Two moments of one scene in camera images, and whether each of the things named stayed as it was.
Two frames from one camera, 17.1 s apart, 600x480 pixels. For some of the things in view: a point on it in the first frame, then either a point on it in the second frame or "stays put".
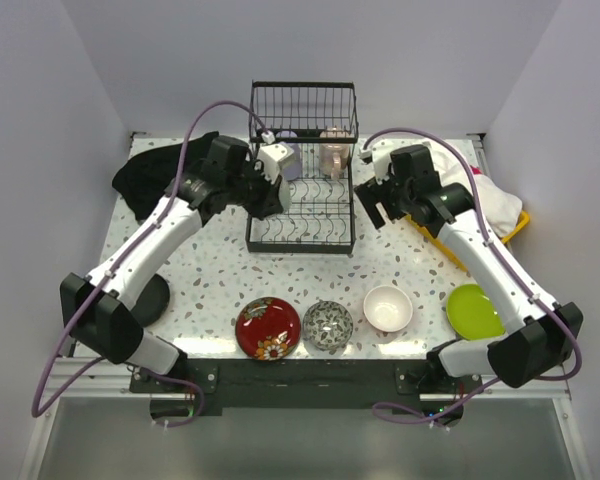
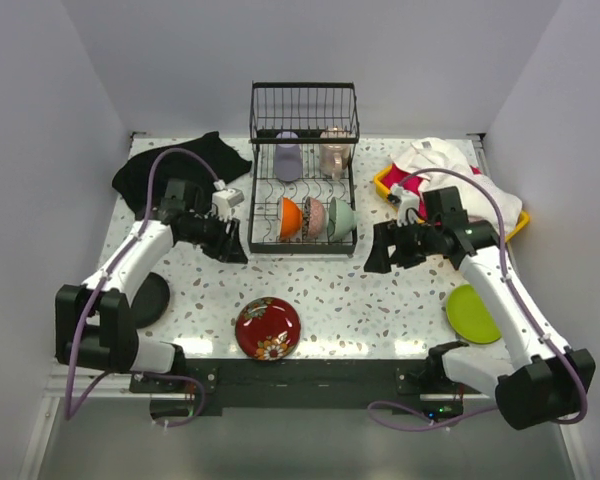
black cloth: x=143 y=177 stays put
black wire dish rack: x=319 y=122 stays put
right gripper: x=371 y=193 → x=386 y=234
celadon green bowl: x=285 y=195 → x=342 y=220
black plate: x=152 y=301 stays put
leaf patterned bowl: x=327 y=325 → x=315 y=219
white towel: x=502 y=210 stays put
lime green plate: x=472 y=315 stays put
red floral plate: x=267 y=328 stays put
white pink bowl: x=387 y=308 → x=290 y=218
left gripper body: x=259 y=192 → x=214 y=243
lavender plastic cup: x=292 y=167 stays put
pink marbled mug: x=334 y=157 stays put
